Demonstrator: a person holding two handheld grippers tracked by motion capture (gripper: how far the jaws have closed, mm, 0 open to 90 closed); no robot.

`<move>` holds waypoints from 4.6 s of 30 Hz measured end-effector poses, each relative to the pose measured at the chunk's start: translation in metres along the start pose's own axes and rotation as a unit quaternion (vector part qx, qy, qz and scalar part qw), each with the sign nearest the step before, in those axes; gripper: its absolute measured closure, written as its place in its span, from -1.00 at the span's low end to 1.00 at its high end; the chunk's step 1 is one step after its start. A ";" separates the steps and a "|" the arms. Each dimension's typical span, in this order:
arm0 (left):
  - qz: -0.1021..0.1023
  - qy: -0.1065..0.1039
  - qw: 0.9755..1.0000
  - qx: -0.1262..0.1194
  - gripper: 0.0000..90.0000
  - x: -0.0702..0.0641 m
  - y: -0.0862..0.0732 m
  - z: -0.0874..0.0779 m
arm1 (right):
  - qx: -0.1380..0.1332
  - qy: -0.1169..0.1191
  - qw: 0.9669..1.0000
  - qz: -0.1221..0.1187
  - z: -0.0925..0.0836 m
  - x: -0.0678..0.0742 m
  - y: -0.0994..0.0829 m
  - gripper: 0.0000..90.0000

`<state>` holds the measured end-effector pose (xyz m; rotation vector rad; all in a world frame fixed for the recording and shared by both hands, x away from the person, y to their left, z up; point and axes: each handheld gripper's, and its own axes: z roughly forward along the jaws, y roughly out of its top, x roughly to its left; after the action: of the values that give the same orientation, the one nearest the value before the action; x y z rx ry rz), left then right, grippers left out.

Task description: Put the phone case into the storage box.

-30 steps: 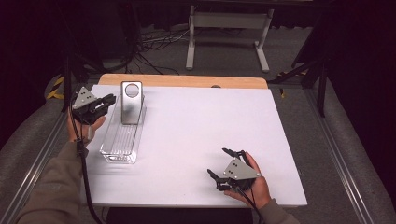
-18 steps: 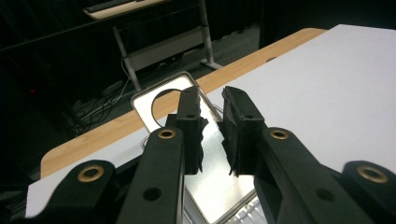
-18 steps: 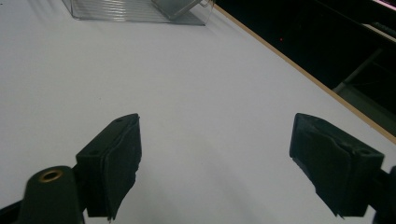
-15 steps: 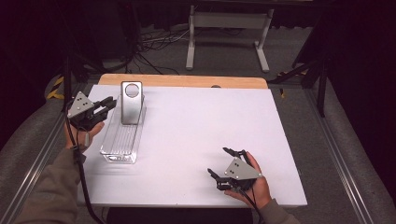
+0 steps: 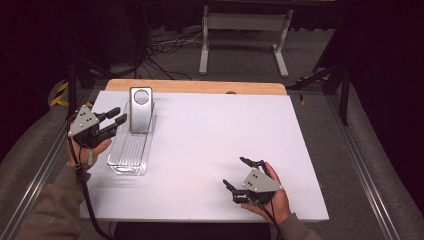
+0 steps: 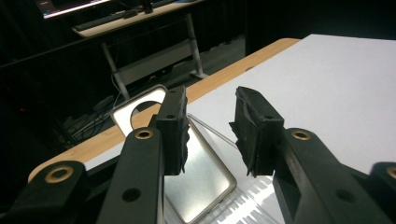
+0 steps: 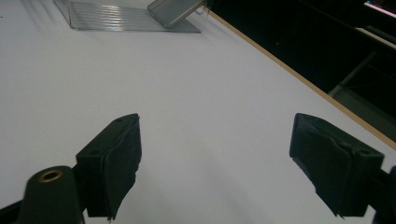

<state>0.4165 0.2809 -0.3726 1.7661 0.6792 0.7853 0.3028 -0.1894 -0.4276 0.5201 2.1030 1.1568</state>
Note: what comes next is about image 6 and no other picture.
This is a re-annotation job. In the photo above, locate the clear plastic storage container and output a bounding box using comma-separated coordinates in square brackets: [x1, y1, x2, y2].
[163, 113, 284, 224]

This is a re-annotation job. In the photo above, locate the white-framed wooden desk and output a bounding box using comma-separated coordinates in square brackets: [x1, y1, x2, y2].
[71, 0, 209, 101]

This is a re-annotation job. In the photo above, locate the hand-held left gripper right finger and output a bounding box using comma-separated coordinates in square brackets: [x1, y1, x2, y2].
[229, 86, 394, 224]

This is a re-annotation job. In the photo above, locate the black keyboard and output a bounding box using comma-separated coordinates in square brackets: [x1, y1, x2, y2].
[73, 10, 127, 32]

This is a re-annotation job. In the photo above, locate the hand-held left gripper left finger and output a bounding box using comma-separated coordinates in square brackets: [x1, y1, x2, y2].
[96, 85, 191, 224]

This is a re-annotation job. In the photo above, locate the computer monitor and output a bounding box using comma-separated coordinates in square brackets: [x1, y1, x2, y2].
[34, 0, 111, 20]

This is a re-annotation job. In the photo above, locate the bundle of floor cables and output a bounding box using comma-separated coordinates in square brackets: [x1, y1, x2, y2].
[62, 92, 125, 144]

